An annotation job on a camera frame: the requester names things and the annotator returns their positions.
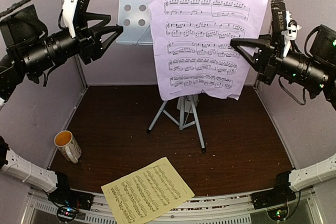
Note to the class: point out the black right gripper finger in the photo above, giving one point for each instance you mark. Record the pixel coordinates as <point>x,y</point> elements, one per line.
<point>255,53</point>
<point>262,42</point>

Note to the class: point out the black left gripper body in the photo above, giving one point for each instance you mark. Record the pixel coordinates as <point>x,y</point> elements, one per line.
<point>86,48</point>

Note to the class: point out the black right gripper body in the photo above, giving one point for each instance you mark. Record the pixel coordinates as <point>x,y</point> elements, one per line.
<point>271,65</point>

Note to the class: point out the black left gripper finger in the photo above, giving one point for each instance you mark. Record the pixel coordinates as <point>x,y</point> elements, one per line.
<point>113,31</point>
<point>103,19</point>

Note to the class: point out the white perforated music stand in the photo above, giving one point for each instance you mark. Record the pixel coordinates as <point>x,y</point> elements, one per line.
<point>135,17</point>

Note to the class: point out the purple sheet music page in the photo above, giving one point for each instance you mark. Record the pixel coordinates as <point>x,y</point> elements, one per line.
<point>191,45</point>

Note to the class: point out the yellow sheet music page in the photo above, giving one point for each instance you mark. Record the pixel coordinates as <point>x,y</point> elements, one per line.
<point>147,193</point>

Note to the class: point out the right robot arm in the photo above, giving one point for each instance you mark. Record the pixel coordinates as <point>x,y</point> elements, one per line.
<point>314,70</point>

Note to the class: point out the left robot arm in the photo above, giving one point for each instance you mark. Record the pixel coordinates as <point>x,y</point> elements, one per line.
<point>32,53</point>

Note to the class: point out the white metronome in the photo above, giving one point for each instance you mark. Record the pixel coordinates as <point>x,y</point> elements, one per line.
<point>188,104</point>

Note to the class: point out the patterned ceramic mug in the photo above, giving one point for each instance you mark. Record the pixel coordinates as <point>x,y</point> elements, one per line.
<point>68,146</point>

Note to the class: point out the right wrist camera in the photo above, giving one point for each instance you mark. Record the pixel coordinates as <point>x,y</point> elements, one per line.
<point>284,28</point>

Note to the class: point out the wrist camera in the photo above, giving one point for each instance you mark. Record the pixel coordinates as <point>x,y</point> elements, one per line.
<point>77,3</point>
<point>284,28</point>

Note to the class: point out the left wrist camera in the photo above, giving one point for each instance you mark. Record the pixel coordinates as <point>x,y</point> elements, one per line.
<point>77,3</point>

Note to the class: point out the left aluminium corner post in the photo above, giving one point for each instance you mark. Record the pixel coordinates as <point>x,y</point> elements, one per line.
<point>78,67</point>

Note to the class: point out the metal front base rail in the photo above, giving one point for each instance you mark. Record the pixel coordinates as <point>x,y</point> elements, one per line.
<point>300,207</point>

